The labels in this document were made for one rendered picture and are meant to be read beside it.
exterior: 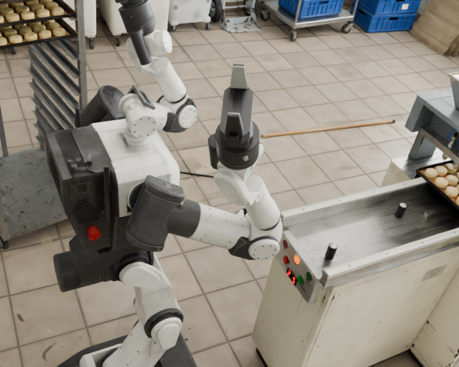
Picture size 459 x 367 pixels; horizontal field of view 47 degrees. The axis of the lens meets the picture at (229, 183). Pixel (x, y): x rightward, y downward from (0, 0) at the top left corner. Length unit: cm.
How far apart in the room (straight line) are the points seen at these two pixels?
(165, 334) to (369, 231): 84
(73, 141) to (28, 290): 154
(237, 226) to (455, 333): 144
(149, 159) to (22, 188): 188
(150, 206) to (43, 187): 197
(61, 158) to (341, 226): 113
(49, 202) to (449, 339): 209
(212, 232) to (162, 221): 13
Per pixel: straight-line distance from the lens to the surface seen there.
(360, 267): 185
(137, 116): 128
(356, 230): 206
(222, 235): 128
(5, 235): 288
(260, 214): 124
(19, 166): 330
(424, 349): 271
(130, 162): 131
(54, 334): 265
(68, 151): 136
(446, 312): 251
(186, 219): 123
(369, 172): 388
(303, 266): 189
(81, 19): 240
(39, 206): 302
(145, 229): 121
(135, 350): 205
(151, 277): 164
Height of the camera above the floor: 217
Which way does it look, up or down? 39 degrees down
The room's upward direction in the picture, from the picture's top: 10 degrees clockwise
